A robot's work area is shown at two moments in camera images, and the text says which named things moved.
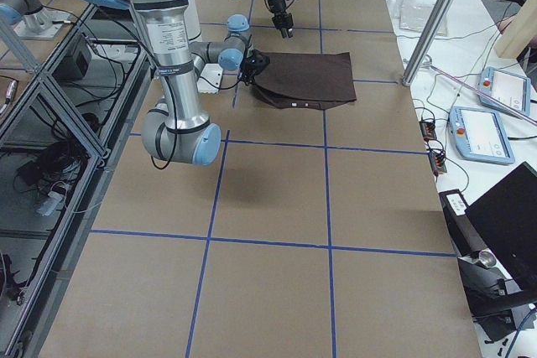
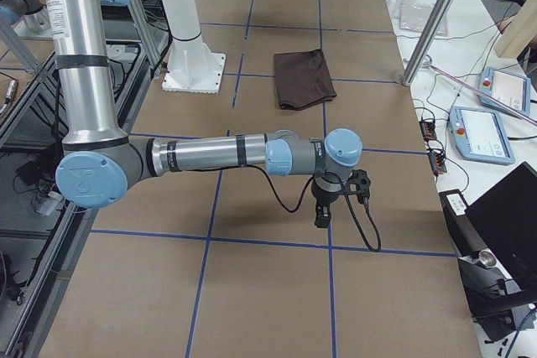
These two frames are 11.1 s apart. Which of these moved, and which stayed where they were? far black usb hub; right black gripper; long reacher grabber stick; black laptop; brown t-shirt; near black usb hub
Moved: brown t-shirt; right black gripper
Stayed: long reacher grabber stick; black laptop; near black usb hub; far black usb hub
